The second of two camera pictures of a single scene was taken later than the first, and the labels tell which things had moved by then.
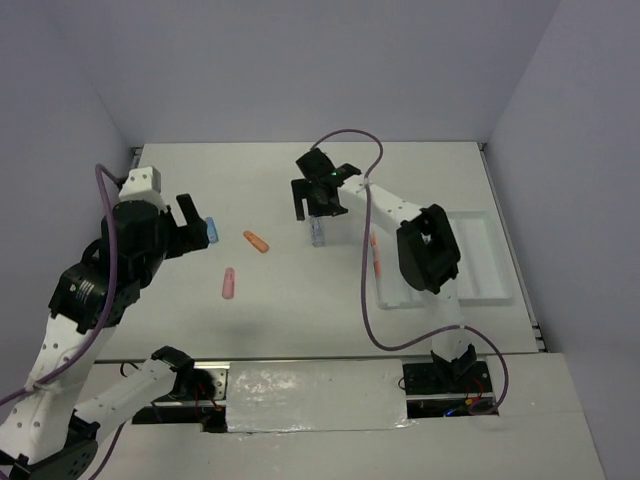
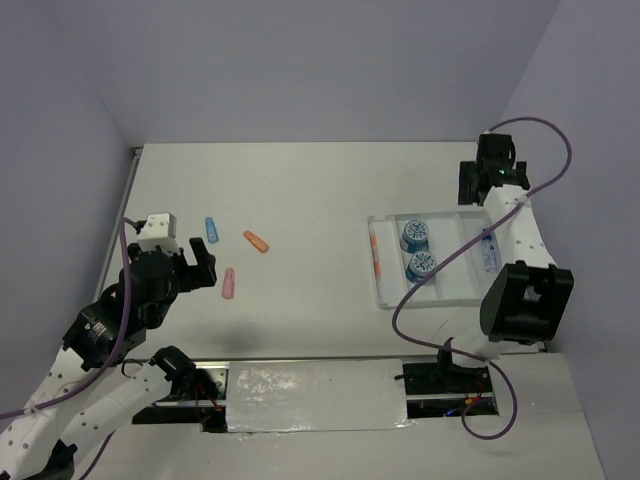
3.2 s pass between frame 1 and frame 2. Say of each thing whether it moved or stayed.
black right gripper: moved
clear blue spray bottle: moved
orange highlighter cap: stayed
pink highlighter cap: stayed
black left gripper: moved
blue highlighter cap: stayed
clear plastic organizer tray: stayed
